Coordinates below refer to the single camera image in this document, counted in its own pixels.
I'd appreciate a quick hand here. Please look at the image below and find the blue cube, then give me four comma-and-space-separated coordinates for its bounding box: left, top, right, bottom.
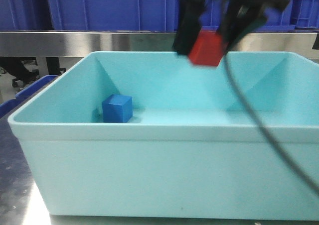
102, 94, 133, 123

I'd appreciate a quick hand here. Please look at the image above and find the black cable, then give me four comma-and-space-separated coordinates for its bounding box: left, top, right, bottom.
223, 51, 319, 193

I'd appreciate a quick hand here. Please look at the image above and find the blue crate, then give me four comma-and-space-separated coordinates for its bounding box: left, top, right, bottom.
175, 0, 297, 33
290, 0, 319, 29
48, 0, 178, 32

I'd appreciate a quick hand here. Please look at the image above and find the blue crate upper left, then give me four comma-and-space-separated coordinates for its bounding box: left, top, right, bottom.
48, 0, 178, 32

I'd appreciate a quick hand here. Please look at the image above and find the stainless steel shelf rail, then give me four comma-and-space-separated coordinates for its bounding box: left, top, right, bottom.
0, 31, 319, 60

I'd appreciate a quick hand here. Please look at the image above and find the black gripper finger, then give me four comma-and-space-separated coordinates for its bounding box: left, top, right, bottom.
172, 0, 205, 56
217, 0, 270, 52

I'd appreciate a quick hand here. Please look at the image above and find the red cube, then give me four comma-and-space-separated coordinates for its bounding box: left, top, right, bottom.
188, 30, 227, 67

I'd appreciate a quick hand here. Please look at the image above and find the blue crate upper right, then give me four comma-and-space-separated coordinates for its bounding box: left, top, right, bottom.
290, 0, 319, 29

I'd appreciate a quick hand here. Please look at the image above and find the blue bin left edge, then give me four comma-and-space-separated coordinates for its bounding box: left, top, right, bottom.
0, 75, 57, 118

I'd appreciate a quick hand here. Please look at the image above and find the blue crate upper middle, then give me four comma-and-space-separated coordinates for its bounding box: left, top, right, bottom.
175, 0, 297, 33

